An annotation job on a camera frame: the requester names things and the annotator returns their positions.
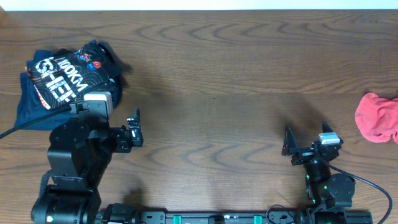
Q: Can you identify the red t-shirt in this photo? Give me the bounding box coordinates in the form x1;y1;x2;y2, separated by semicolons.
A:
354;92;397;143

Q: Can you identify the black orange patterned jersey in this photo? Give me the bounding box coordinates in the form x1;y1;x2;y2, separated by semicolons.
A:
26;40;121;110

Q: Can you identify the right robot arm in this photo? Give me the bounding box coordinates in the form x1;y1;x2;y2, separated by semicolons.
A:
282;122;356;223

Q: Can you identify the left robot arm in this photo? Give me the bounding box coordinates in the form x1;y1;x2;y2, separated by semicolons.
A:
31;100;144;224

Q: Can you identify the folded navy blue garment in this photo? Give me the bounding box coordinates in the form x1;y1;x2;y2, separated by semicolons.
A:
14;42;122;126

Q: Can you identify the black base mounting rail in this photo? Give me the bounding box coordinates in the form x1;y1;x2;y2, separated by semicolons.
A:
93;203;373;224

